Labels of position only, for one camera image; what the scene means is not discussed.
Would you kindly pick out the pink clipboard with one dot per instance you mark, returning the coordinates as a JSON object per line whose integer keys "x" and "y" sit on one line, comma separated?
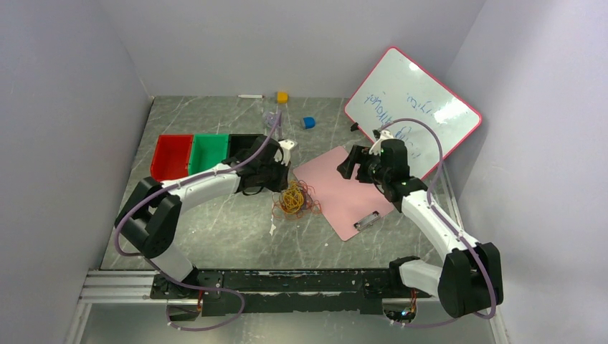
{"x": 343, "y": 202}

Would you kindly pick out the red plastic bin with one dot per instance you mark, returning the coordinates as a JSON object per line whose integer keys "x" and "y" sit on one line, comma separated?
{"x": 171, "y": 157}

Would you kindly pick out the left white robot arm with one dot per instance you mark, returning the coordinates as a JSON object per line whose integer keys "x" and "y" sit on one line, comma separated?
{"x": 150, "y": 216}

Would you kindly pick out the yellow cube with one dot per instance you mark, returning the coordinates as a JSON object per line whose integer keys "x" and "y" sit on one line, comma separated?
{"x": 281, "y": 97}

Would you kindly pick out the green plastic bin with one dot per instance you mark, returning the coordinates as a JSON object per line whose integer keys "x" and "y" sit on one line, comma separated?
{"x": 207, "y": 150}

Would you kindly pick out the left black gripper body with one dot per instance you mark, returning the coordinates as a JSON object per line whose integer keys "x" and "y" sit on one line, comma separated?
{"x": 273, "y": 175}

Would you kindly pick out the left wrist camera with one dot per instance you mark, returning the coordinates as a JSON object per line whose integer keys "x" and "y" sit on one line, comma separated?
{"x": 285, "y": 151}

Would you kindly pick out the pink framed whiteboard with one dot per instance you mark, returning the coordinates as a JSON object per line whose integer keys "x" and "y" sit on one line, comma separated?
{"x": 415, "y": 107}

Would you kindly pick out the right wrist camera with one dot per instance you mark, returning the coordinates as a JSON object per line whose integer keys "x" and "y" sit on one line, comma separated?
{"x": 380, "y": 136}

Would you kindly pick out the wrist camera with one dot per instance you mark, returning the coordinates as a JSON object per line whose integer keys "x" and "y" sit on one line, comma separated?
{"x": 380, "y": 136}
{"x": 285, "y": 151}

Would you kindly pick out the black plastic bin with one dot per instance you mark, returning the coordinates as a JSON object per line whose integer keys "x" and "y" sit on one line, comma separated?
{"x": 242, "y": 146}

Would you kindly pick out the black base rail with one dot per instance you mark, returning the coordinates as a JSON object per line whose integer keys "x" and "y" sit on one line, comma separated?
{"x": 226, "y": 292}

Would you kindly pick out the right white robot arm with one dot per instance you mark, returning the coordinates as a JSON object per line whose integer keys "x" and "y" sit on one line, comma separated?
{"x": 470, "y": 278}

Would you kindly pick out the blue block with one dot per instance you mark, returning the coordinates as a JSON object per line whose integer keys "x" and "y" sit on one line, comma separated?
{"x": 308, "y": 123}

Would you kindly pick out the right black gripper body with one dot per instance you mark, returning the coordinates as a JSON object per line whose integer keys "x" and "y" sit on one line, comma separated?
{"x": 370, "y": 170}

